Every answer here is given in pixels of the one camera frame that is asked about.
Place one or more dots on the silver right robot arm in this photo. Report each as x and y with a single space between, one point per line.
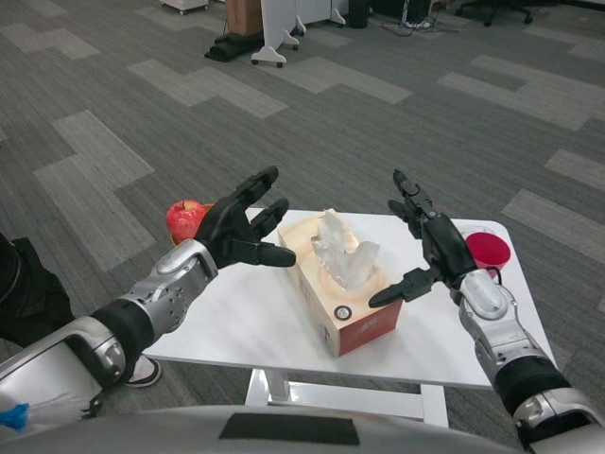
491 312

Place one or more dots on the white wheeled cabinet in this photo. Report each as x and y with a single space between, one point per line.
184 4

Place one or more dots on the white and brown sneaker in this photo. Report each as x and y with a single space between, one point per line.
144 372

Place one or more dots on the white tissue sheet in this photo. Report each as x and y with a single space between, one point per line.
340 255

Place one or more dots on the red plastic cup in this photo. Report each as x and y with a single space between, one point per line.
487 248

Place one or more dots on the black waste bin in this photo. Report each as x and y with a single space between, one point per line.
358 13

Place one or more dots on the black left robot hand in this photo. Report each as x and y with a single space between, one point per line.
227 232

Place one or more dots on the silver robot chest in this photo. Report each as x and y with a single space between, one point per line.
142 432

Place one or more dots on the brown wooden cabinet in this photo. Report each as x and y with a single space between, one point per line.
242 14

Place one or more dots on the wood-print tissue box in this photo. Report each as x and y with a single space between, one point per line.
354 326

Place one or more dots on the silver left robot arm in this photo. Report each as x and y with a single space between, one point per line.
160 288

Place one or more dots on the black bag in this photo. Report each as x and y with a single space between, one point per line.
230 46

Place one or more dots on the white table frame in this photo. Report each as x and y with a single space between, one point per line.
350 395

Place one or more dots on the white wheeled partition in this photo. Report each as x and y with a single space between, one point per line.
316 9
278 21

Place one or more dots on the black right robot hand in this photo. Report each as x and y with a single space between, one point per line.
446 248

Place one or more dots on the white power strip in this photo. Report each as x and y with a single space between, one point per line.
418 23

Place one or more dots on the black trousers of person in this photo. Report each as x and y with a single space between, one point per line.
33 288

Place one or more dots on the black office chair base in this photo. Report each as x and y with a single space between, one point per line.
506 9

